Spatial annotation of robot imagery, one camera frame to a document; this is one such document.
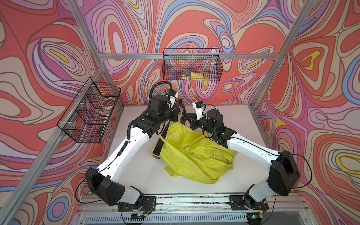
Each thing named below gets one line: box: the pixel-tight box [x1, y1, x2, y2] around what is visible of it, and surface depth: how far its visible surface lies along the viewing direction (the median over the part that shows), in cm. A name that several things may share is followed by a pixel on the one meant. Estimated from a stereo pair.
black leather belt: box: [152, 115, 188, 159], surface depth 74 cm
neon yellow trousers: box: [159, 120, 239, 185], surface depth 80 cm
